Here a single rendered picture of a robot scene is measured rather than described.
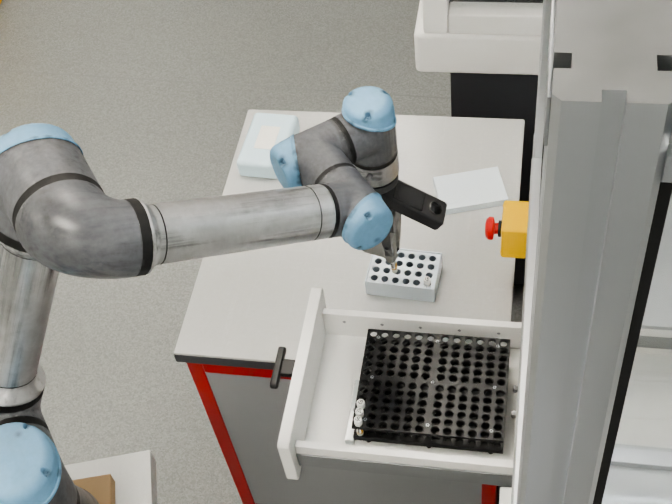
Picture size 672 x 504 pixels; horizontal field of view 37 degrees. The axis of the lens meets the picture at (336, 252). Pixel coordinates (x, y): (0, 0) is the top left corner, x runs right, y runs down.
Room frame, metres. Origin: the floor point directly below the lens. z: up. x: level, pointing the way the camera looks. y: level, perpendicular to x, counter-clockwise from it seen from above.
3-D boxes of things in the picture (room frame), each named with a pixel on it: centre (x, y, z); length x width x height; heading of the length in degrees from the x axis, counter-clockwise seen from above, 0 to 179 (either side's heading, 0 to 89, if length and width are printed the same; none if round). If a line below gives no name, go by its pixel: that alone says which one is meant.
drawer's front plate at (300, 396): (0.86, 0.08, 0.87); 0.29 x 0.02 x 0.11; 163
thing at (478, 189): (1.29, -0.27, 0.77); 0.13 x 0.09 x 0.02; 90
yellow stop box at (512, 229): (1.09, -0.30, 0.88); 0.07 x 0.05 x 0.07; 163
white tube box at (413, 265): (1.11, -0.11, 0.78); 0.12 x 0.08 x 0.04; 70
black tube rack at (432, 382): (0.81, -0.11, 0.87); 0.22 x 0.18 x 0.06; 73
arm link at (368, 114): (1.09, -0.08, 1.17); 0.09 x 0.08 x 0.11; 112
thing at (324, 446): (0.80, -0.12, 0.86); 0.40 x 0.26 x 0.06; 73
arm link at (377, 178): (1.09, -0.08, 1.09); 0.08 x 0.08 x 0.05
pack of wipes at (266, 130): (1.49, 0.10, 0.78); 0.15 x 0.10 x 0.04; 160
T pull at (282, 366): (0.87, 0.11, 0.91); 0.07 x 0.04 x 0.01; 163
